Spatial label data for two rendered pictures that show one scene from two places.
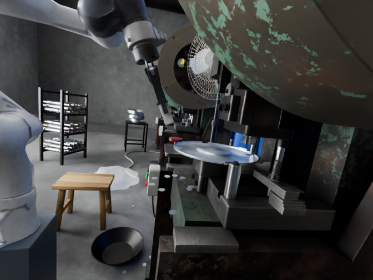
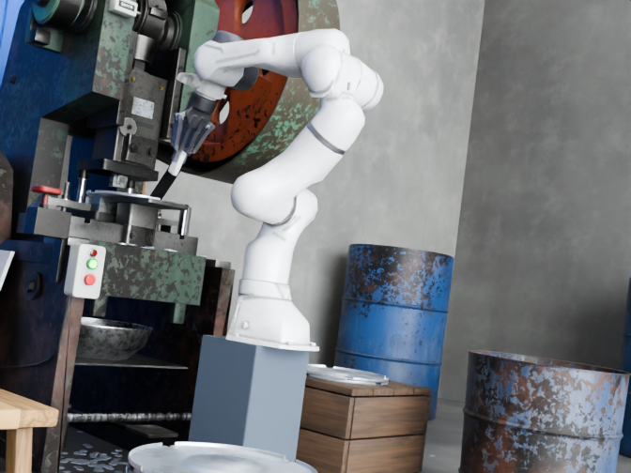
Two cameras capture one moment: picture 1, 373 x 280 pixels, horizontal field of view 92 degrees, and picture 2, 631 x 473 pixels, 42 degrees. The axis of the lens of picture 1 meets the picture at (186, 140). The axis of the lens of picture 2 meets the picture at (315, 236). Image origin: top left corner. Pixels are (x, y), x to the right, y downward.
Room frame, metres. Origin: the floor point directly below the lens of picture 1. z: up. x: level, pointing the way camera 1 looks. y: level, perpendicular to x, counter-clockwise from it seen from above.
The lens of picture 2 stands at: (1.53, 2.19, 0.57)
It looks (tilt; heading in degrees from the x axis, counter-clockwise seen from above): 4 degrees up; 236
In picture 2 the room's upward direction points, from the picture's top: 7 degrees clockwise
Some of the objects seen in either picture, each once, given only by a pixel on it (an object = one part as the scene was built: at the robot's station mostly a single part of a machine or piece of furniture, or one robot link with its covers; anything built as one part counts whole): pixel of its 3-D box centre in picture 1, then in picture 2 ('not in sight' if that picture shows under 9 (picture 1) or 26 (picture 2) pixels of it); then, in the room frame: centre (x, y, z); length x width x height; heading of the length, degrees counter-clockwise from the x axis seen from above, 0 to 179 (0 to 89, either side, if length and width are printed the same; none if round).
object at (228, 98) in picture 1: (250, 79); (133, 117); (0.63, -0.19, 1.04); 0.17 x 0.15 x 0.30; 99
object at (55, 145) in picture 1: (64, 125); not in sight; (2.45, 1.70, 0.47); 0.46 x 0.43 x 0.95; 79
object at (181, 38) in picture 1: (212, 115); not in sight; (2.40, -0.31, 0.87); 1.53 x 0.99 x 1.74; 97
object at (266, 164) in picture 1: (245, 160); (114, 208); (0.63, -0.22, 0.76); 0.15 x 0.09 x 0.05; 9
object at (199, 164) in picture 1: (198, 168); (142, 222); (0.61, -0.05, 0.72); 0.25 x 0.14 x 0.14; 99
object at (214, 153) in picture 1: (214, 150); (136, 200); (0.62, -0.10, 0.78); 0.29 x 0.29 x 0.01
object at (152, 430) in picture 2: not in sight; (105, 420); (0.61, -0.09, 0.14); 0.59 x 0.10 x 0.05; 99
